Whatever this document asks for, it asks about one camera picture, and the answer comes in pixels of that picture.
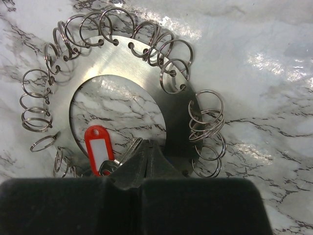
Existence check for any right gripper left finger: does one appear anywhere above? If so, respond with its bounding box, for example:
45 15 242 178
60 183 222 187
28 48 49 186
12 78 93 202
0 144 147 235

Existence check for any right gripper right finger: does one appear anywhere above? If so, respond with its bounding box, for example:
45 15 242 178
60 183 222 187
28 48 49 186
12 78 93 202
137 143 272 235

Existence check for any red tag key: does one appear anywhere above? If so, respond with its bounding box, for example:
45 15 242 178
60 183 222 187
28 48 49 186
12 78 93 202
84 125 143 176

